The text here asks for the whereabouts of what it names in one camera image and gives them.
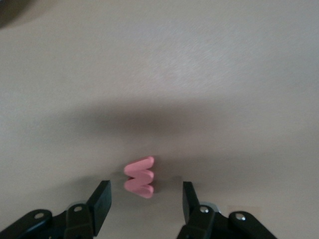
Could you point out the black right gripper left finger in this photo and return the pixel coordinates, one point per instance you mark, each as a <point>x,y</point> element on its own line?
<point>99,206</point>

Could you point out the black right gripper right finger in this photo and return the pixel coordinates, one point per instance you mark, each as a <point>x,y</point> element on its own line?
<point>193,211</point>

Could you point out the pink letter w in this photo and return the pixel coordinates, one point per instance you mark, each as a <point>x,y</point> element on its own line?
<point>139,176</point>

